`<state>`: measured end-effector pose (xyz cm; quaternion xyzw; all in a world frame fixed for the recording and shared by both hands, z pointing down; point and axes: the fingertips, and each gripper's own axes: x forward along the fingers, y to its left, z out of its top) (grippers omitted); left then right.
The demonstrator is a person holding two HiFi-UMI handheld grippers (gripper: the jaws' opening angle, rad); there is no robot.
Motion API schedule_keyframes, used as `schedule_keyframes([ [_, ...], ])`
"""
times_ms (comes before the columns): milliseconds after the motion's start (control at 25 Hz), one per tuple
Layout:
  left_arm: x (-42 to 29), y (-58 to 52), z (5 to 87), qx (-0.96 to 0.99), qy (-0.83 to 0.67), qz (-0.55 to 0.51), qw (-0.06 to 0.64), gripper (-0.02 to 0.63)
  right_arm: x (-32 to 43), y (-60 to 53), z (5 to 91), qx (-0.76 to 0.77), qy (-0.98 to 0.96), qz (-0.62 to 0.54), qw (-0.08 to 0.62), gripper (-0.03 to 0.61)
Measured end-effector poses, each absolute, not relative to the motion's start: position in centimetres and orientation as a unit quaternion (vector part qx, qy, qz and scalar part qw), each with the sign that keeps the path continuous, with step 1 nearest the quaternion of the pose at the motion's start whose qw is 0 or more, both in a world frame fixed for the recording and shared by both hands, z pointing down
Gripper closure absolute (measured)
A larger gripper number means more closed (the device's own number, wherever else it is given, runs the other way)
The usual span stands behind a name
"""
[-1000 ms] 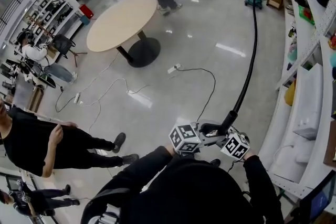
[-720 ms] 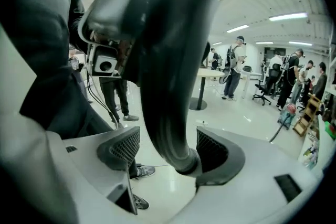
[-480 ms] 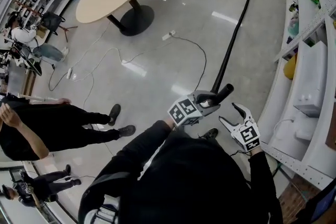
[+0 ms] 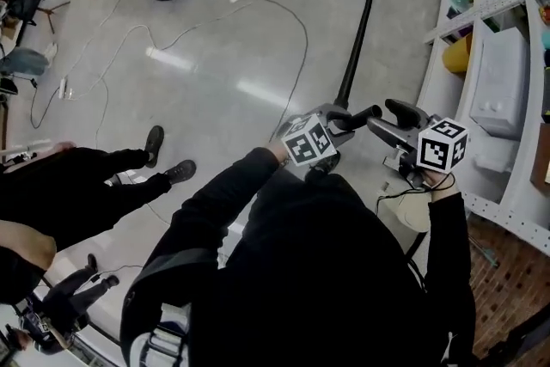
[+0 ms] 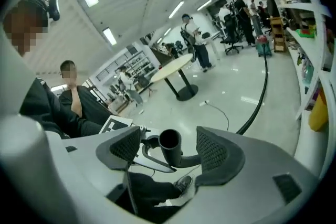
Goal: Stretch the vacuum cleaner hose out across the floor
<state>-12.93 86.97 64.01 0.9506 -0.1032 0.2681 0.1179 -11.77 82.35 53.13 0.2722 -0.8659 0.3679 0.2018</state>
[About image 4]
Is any black vacuum hose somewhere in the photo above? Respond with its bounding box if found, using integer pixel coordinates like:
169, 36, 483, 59
333, 0, 393, 133

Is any person's left forearm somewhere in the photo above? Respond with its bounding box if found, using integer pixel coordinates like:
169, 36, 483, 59
171, 140, 290, 246

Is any person's right forearm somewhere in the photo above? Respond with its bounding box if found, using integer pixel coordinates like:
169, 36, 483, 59
425, 169, 474, 289

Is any yellow bucket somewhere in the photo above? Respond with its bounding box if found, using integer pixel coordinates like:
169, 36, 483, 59
442, 32, 474, 75

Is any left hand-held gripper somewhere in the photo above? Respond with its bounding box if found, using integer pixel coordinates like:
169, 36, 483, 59
277, 103, 358, 167

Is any black bag on stand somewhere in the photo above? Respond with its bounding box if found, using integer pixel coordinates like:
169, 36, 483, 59
6, 0, 72, 35

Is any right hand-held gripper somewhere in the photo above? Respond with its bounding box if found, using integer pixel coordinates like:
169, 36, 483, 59
367, 98, 469, 188

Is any person's black top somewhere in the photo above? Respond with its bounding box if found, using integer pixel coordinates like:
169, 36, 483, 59
119, 171, 479, 367

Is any person's black shoe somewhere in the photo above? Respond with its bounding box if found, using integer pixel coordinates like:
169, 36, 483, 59
304, 152, 343, 181

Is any white metal shelving unit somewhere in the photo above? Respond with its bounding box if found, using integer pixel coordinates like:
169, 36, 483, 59
414, 0, 550, 237

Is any white appliance box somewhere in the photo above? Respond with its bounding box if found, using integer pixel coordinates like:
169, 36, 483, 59
468, 28, 530, 141

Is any black power cable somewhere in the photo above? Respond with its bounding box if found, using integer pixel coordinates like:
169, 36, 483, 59
244, 0, 309, 143

